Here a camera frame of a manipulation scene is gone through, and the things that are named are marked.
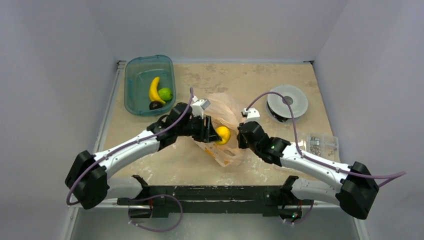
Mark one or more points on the green fake lime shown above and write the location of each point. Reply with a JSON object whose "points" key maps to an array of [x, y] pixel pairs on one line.
{"points": [[165, 94]]}

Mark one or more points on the white filament spool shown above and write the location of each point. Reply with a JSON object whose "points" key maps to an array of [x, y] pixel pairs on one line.
{"points": [[295, 99]]}

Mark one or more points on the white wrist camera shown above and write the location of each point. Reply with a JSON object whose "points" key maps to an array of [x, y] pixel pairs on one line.
{"points": [[250, 115], [199, 105]]}

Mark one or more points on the yellow fake banana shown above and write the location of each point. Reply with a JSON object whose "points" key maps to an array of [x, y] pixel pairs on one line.
{"points": [[153, 91]]}

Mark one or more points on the clear screw box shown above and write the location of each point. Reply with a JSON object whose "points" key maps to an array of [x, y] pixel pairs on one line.
{"points": [[322, 145]]}

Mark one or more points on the orange plastic bag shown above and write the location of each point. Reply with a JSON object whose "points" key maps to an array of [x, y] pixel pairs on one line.
{"points": [[225, 112]]}

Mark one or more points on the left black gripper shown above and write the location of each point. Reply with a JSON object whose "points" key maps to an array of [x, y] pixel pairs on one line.
{"points": [[206, 132]]}

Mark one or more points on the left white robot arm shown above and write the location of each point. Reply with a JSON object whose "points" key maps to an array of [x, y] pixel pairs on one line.
{"points": [[88, 178]]}

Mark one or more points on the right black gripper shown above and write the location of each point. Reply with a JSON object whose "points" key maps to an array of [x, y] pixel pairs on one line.
{"points": [[243, 135]]}

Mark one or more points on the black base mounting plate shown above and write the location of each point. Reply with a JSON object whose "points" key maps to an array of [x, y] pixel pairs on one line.
{"points": [[158, 201]]}

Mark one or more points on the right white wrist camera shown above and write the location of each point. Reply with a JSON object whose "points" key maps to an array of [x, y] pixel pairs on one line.
{"points": [[250, 115]]}

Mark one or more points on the yellow fake lemon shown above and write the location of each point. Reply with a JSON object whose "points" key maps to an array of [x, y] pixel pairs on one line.
{"points": [[225, 135]]}

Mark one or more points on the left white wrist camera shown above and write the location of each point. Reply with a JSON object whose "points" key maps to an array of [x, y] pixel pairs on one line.
{"points": [[199, 105]]}

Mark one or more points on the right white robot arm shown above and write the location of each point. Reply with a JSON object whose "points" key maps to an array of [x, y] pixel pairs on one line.
{"points": [[349, 186]]}

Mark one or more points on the dark round fake fruit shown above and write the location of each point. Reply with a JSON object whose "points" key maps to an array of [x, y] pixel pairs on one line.
{"points": [[154, 105]]}

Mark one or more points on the teal plastic container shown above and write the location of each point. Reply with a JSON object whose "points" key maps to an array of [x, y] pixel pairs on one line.
{"points": [[139, 74]]}

